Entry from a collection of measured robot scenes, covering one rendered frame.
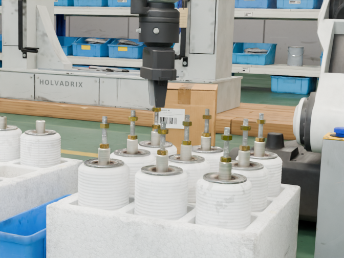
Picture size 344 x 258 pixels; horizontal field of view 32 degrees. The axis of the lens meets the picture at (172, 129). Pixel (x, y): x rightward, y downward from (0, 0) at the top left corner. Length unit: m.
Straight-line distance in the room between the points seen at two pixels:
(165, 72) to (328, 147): 0.37
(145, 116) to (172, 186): 2.27
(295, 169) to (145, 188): 0.58
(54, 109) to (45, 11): 0.72
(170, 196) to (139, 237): 0.09
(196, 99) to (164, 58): 0.99
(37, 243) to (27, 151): 0.34
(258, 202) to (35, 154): 0.57
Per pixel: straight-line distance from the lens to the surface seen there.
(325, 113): 1.38
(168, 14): 1.27
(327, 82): 1.43
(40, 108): 3.65
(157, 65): 1.27
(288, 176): 1.54
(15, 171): 1.45
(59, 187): 1.43
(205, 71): 3.30
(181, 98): 2.26
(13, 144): 1.52
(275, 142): 1.59
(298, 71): 5.76
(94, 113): 3.45
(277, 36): 9.64
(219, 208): 1.00
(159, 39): 1.27
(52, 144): 1.44
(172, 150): 1.31
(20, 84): 3.81
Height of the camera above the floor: 0.49
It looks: 9 degrees down
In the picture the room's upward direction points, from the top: 2 degrees clockwise
